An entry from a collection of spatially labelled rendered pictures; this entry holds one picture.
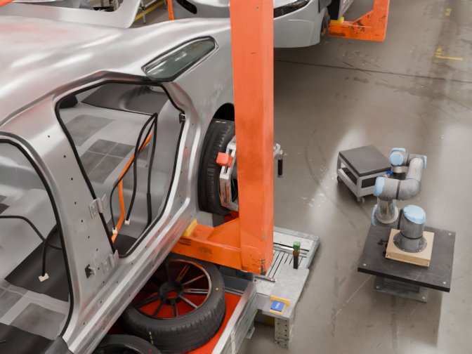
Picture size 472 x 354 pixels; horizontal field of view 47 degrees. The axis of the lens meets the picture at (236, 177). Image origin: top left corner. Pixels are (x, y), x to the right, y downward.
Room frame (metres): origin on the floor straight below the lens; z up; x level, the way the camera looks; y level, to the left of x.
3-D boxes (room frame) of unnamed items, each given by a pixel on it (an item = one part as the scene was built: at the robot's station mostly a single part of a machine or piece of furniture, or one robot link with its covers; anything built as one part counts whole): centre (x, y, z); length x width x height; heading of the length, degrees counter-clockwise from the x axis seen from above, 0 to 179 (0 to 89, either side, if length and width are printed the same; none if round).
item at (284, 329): (2.37, -0.27, 0.21); 0.10 x 0.10 x 0.42; 66
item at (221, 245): (2.69, 0.20, 0.69); 0.52 x 0.17 x 0.35; 66
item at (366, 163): (4.02, -1.15, 0.17); 0.43 x 0.36 x 0.34; 16
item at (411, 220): (2.88, -1.18, 0.55); 0.17 x 0.15 x 0.18; 67
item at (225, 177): (3.14, -0.03, 0.85); 0.54 x 0.07 x 0.54; 156
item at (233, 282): (2.85, 0.06, 0.26); 0.42 x 0.18 x 0.35; 66
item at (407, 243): (2.88, -1.19, 0.42); 0.19 x 0.19 x 0.10
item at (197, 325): (2.41, 0.43, 0.39); 0.66 x 0.66 x 0.24
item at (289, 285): (2.40, -0.28, 0.44); 0.43 x 0.17 x 0.03; 156
